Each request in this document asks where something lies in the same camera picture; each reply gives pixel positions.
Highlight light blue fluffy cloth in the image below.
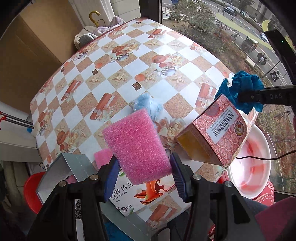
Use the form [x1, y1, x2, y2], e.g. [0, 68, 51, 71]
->
[132, 92, 163, 121]

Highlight small pink foam sponge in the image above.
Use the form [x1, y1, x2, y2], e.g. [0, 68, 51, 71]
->
[94, 149, 113, 170]

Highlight white floral tissue box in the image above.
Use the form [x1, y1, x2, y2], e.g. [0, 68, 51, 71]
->
[108, 169, 186, 217]

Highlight grey storage box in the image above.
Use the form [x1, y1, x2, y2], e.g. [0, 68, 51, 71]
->
[27, 153, 152, 240]

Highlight red medicine box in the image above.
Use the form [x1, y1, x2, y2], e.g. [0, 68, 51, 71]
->
[176, 94, 249, 167]

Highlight white red plastic basin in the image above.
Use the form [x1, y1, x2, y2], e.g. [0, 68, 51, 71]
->
[218, 125, 271, 200]

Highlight checkered patterned tablecloth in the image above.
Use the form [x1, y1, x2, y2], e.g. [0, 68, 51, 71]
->
[30, 17, 260, 230]

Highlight pile of clothes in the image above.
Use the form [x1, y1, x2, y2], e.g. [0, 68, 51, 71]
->
[74, 16, 125, 50]

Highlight cardboard box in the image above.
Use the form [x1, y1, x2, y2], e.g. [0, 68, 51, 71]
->
[1, 1, 82, 113]

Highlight black cable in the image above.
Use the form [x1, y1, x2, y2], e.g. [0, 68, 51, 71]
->
[235, 150, 296, 162]

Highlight yellow umbrella handle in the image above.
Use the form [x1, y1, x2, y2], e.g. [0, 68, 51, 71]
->
[89, 11, 106, 27]

